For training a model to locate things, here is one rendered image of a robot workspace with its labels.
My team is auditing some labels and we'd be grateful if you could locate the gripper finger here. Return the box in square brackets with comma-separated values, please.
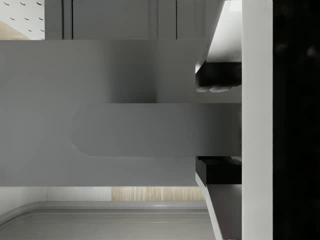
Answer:
[194, 0, 243, 94]
[194, 156, 243, 240]

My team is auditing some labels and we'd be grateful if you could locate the white cabinet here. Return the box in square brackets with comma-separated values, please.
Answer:
[44, 0, 225, 41]

